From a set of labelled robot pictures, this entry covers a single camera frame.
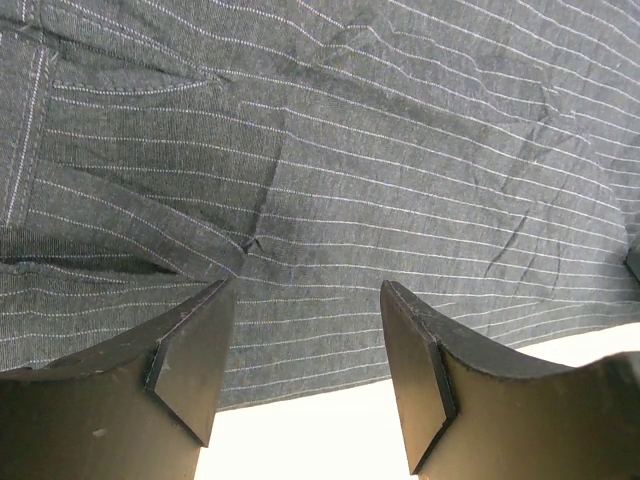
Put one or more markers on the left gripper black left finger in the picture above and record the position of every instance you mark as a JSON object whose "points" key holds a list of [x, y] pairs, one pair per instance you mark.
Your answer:
{"points": [[140, 405]]}

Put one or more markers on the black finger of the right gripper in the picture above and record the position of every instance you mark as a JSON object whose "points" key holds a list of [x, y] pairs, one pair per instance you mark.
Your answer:
{"points": [[632, 262]]}

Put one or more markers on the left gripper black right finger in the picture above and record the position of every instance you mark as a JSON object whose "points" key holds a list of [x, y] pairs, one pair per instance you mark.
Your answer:
{"points": [[472, 408]]}

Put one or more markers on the black striped long sleeve shirt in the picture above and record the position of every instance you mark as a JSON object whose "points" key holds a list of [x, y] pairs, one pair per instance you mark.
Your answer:
{"points": [[484, 154]]}

